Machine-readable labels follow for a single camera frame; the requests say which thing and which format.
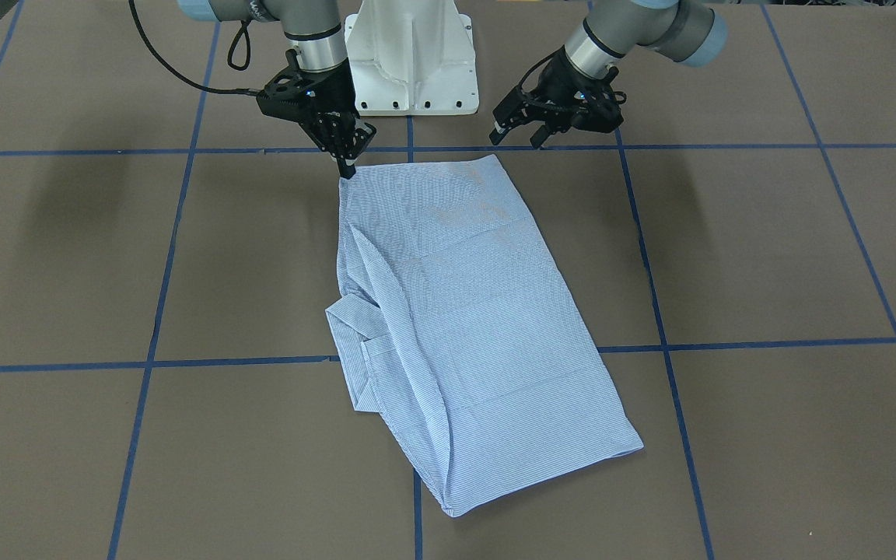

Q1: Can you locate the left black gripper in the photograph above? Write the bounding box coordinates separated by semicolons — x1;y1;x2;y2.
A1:
488;49;626;149

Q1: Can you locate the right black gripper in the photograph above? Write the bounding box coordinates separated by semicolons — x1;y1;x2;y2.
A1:
256;59;377;180

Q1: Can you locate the light blue striped shirt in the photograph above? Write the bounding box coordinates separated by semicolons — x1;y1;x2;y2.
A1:
326;156;643;518

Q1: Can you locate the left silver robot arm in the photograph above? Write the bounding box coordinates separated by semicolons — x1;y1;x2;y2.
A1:
488;1;728;149

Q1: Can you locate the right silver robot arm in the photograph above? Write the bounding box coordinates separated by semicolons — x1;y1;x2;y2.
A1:
128;1;376;180

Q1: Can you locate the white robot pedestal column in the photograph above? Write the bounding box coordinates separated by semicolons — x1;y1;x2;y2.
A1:
344;1;480;117

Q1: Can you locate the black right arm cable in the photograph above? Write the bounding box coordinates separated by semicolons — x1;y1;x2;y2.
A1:
128;0;270;98

